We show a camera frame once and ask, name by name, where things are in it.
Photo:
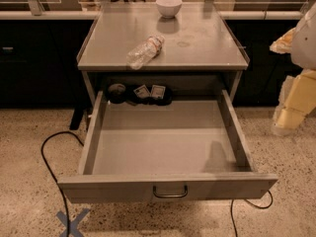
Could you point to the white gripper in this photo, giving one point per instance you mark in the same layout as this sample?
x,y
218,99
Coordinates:
x,y
304,46

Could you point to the grey top drawer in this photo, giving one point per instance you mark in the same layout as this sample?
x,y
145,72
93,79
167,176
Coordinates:
x,y
188,150

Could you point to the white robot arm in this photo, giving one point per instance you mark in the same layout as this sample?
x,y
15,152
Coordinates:
x,y
303,50

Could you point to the grey metal drawer cabinet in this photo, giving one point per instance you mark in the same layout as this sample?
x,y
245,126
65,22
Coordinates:
x,y
199,58

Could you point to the black round object in drawer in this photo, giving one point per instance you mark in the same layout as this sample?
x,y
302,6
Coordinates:
x,y
116,93

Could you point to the black pouch with labels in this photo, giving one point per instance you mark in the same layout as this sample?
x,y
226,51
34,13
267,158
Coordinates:
x,y
149,95

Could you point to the white ceramic bowl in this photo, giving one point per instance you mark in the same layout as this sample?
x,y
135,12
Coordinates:
x,y
169,8

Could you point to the clear plastic water bottle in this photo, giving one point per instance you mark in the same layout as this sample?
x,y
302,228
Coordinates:
x,y
145,52

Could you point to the long counter bench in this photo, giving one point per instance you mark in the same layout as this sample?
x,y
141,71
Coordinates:
x,y
38,65

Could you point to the blue tape cross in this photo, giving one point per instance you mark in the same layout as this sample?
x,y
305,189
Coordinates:
x,y
71,227

